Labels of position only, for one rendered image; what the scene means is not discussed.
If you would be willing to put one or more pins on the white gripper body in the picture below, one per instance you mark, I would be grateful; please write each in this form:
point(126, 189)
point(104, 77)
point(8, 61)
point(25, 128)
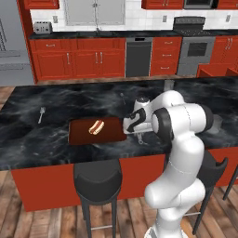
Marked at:
point(131, 128)

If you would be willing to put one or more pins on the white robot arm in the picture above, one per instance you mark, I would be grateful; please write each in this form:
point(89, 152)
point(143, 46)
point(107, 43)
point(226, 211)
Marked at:
point(186, 148)

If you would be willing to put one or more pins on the dark red tray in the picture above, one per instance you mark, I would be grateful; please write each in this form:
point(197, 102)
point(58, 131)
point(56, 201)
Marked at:
point(107, 136)

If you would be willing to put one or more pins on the hot dog in bun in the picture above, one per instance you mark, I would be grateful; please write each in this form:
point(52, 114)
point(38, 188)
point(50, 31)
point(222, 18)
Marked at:
point(96, 127)

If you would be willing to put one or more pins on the red drawer stack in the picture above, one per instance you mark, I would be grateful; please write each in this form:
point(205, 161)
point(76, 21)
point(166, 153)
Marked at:
point(165, 55)

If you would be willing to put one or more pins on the red island counter base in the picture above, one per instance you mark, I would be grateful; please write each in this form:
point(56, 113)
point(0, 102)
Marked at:
point(46, 189)

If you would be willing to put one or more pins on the black bar stool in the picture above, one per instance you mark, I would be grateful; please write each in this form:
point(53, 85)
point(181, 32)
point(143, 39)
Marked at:
point(98, 179)
point(214, 173)

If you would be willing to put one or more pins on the dark grey dishwasher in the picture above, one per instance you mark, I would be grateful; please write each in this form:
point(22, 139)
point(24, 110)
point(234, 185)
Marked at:
point(138, 57)

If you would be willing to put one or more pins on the red base cupboard run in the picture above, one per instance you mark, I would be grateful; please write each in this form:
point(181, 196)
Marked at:
point(77, 59)

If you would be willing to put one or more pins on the silver fork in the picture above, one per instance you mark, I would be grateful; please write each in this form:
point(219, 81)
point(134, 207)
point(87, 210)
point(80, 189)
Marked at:
point(41, 114)

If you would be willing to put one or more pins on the grey oven with hob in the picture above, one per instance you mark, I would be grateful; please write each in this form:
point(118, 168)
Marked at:
point(195, 49)

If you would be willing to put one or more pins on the silver sink tap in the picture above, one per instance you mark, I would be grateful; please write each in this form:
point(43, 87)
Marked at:
point(97, 18)

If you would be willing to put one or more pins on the white framed window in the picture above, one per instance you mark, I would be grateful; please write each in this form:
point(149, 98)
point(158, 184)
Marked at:
point(80, 12)

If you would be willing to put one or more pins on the silver toaster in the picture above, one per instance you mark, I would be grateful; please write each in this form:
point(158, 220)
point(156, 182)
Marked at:
point(42, 27)

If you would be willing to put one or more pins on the grey microwave oven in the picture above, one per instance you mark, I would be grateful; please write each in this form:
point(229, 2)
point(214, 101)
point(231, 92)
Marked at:
point(198, 3)

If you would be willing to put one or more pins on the grey fridge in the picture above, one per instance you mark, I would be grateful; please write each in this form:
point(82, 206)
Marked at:
point(12, 43)

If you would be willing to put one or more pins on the grey wall socket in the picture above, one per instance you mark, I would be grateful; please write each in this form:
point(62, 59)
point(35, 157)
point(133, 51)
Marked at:
point(165, 18)
point(228, 18)
point(55, 19)

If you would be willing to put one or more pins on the red wall cupboard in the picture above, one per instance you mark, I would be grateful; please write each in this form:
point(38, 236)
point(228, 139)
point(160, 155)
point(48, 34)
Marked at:
point(162, 3)
point(40, 3)
point(227, 3)

